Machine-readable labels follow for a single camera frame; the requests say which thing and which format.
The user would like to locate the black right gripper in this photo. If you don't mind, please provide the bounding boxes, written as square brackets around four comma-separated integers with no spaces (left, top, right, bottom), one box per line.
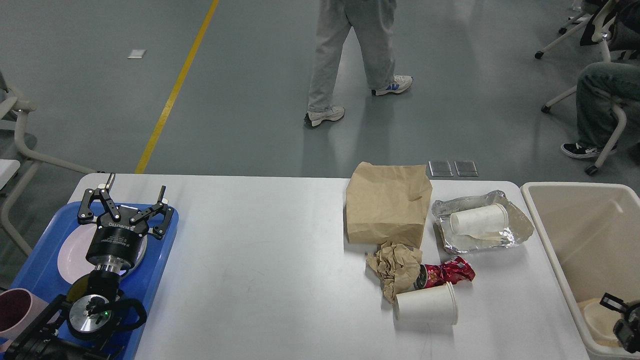
[599,292,640,354]

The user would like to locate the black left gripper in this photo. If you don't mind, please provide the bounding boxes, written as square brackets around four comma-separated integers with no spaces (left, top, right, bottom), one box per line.
[77,173,176,275]

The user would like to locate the white paper cup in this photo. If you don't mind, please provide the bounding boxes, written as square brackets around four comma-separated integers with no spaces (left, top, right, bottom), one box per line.
[394,282,458,326]
[582,299,626,343]

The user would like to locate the brown paper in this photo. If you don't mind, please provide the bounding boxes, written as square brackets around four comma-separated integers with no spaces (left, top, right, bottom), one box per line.
[366,242,423,305]
[577,298,621,348]

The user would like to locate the pink plate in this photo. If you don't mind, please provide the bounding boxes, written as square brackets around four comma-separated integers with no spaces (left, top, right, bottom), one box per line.
[57,223,121,284]

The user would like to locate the dark teal mug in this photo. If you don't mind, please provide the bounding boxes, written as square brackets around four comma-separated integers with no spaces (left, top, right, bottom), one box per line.
[66,275,90,303]

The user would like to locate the pink mug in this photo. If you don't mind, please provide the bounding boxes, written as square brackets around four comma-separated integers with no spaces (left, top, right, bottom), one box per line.
[0,288,50,354]

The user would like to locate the brown paper bag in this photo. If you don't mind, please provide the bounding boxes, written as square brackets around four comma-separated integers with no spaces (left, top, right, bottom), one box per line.
[346,162,433,248]

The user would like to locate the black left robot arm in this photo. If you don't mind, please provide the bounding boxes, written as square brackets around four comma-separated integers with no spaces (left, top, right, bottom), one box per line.
[1,174,179,360]

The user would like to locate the light green plate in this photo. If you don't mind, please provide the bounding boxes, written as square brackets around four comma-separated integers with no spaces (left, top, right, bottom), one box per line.
[119,242,147,279]

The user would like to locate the white plastic bin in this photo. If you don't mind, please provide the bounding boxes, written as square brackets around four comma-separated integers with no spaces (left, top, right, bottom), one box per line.
[521,182,640,360]

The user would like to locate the blue plastic tray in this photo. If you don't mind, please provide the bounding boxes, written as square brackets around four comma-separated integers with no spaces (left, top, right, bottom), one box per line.
[1,202,179,360]

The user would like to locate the white office chair left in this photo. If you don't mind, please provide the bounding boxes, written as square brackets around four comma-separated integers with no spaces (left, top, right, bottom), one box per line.
[0,75,98,257]

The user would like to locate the white office chair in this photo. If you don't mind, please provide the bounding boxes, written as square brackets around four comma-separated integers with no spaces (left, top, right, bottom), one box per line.
[541,0,639,175]
[0,75,98,257]

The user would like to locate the aluminium foil tray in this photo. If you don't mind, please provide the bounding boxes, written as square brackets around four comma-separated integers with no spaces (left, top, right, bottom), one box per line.
[432,190,534,255]

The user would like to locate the white container in foil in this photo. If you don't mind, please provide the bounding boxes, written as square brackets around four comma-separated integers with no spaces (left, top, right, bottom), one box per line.
[450,203,509,236]

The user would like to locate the red snack wrapper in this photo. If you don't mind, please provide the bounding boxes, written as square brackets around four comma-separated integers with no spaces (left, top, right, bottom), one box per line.
[413,256,476,290]

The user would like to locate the lying white paper cup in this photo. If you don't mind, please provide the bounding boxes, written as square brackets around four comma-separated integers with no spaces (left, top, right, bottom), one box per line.
[394,282,458,326]

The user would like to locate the right floor socket plate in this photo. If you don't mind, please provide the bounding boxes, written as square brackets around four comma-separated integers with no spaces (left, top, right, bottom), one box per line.
[454,161,479,177]

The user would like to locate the floor socket plate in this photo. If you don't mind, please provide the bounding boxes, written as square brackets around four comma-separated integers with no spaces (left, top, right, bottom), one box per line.
[454,161,479,177]
[429,161,454,177]

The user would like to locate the seated person in jeans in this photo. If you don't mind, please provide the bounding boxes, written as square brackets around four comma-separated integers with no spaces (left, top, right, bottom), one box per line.
[561,60,640,159]

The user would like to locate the crumpled brown paper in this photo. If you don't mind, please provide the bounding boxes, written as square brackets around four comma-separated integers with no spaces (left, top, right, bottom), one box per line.
[366,242,423,305]

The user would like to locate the left floor socket plate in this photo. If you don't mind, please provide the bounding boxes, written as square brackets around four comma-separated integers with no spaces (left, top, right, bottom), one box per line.
[429,161,454,177]

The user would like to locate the white office chair right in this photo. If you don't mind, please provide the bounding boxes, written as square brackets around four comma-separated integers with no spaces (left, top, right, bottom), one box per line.
[541,0,639,175]

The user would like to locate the standing person in black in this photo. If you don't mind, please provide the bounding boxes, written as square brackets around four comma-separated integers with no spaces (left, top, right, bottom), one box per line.
[304,0,414,129]

